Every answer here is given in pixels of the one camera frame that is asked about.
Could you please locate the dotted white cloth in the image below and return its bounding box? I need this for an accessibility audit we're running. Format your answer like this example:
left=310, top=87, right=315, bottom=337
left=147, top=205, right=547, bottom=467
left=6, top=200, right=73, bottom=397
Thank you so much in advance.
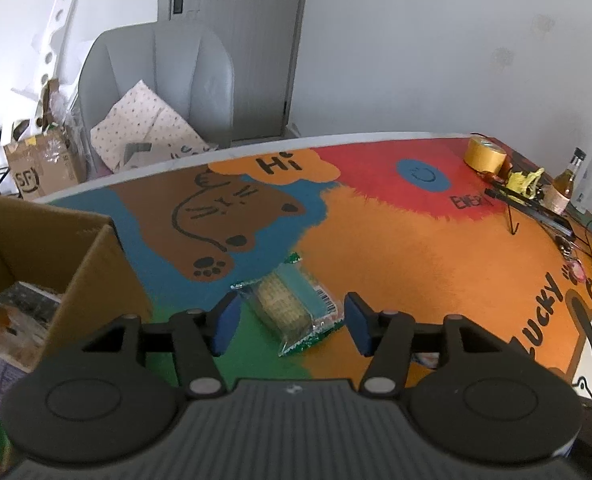
left=90, top=80, right=220, bottom=172

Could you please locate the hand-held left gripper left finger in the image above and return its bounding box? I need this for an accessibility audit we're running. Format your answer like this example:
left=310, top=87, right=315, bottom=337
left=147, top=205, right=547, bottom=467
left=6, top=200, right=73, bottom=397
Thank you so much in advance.
left=78, top=291, right=243, bottom=400

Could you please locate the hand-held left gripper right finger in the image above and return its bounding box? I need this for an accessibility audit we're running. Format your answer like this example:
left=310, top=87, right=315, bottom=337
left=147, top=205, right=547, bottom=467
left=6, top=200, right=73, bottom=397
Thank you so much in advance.
left=344, top=291, right=514, bottom=395

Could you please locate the grey door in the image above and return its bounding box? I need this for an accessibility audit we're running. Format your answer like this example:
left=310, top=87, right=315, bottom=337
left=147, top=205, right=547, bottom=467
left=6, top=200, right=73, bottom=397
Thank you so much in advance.
left=158, top=0, right=311, bottom=142

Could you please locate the worn cardboard box with logo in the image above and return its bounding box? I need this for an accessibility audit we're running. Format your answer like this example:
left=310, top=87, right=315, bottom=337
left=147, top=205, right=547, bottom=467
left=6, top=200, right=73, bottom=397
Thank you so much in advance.
left=3, top=77, right=88, bottom=200

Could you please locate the pink keychain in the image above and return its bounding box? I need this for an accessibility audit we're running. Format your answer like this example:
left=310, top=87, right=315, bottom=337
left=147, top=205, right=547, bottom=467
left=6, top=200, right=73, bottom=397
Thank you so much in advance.
left=556, top=236, right=587, bottom=287

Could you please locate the white perforated bracket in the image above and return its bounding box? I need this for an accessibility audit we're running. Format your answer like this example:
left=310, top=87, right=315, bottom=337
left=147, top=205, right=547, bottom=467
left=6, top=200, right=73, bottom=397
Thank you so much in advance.
left=11, top=0, right=85, bottom=126

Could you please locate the yellow tape roll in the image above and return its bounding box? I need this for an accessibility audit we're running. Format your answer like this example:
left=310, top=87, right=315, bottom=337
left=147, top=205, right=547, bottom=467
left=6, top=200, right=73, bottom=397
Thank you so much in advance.
left=464, top=135, right=508, bottom=174

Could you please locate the colourful cat printed mat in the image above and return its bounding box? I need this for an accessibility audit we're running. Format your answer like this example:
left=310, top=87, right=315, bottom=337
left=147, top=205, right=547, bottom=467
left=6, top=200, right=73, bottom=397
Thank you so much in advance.
left=41, top=135, right=592, bottom=397

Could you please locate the teal green wafer packet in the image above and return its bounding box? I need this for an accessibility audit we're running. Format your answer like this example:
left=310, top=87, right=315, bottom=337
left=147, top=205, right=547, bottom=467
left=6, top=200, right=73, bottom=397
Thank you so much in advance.
left=231, top=252, right=345, bottom=358

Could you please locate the black wire rack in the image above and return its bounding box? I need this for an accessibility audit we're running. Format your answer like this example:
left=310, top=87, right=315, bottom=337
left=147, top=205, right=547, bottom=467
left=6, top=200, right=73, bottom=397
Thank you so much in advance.
left=483, top=180, right=592, bottom=257

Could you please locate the brown cardboard box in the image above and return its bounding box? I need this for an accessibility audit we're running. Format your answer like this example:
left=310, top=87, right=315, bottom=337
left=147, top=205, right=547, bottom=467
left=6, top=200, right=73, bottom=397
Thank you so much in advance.
left=0, top=192, right=153, bottom=467

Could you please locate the grey chair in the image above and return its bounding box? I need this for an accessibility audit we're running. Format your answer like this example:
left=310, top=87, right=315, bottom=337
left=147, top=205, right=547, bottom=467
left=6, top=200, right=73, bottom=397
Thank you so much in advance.
left=76, top=22, right=235, bottom=181

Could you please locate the yellow plastic bag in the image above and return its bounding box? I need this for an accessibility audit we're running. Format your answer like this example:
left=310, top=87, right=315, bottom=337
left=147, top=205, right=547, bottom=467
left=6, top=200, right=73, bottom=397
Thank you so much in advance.
left=506, top=167, right=546, bottom=202

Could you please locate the glass bottle with amber liquid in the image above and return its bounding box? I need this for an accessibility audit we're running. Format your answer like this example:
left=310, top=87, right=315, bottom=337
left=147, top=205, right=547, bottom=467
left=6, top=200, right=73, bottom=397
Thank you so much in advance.
left=546, top=147, right=588, bottom=214

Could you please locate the black and white snack packet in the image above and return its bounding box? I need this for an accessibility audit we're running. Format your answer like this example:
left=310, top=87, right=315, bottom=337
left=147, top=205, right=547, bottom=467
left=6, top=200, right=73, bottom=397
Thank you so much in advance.
left=0, top=282, right=63, bottom=329

